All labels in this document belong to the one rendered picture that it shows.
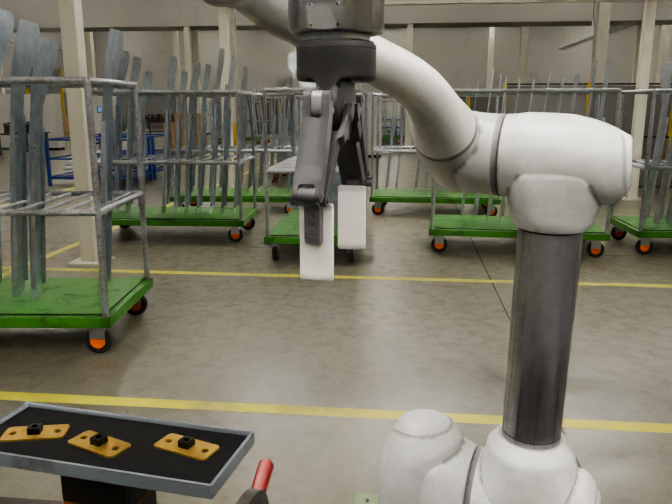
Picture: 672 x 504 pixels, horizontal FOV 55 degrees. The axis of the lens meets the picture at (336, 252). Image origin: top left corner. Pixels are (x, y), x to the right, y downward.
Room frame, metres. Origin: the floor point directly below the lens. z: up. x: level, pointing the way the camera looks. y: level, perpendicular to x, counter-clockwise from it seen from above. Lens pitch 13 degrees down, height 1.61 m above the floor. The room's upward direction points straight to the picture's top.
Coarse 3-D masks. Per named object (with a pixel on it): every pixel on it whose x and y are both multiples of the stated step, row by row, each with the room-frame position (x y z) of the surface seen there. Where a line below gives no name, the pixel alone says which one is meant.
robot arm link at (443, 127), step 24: (216, 0) 0.72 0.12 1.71; (240, 0) 0.72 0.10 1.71; (264, 0) 0.76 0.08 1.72; (264, 24) 0.79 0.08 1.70; (384, 48) 0.85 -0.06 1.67; (384, 72) 0.85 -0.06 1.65; (408, 72) 0.86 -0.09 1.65; (432, 72) 0.89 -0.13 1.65; (408, 96) 0.88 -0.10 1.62; (432, 96) 0.89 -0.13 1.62; (456, 96) 0.95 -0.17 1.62; (432, 120) 0.92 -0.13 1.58; (456, 120) 0.95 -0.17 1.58; (432, 144) 0.97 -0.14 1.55; (456, 144) 0.98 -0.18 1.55
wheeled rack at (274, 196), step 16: (176, 96) 10.09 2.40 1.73; (208, 96) 10.53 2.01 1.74; (256, 96) 10.51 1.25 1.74; (272, 96) 10.50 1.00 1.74; (288, 96) 10.49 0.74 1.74; (192, 192) 10.03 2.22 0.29; (208, 192) 10.03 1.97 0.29; (256, 192) 10.03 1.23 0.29; (272, 192) 10.03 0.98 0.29; (288, 192) 10.03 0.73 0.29; (288, 208) 9.61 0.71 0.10
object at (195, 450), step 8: (160, 440) 0.80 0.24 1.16; (168, 440) 0.81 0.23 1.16; (176, 440) 0.80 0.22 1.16; (184, 440) 0.79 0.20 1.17; (192, 440) 0.79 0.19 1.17; (160, 448) 0.78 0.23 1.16; (168, 448) 0.78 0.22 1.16; (176, 448) 0.78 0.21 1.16; (184, 448) 0.78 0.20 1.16; (192, 448) 0.78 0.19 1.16; (200, 448) 0.78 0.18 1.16; (208, 448) 0.78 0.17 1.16; (216, 448) 0.78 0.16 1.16; (192, 456) 0.76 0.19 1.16; (200, 456) 0.76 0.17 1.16; (208, 456) 0.76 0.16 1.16
